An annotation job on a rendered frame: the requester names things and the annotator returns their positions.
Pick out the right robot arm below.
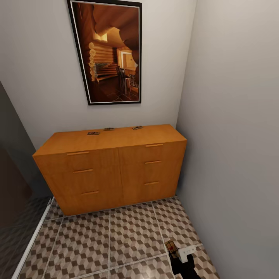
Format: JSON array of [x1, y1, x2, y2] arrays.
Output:
[[169, 245, 201, 279]]

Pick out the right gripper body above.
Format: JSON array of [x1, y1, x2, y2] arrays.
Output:
[[171, 254, 196, 279]]

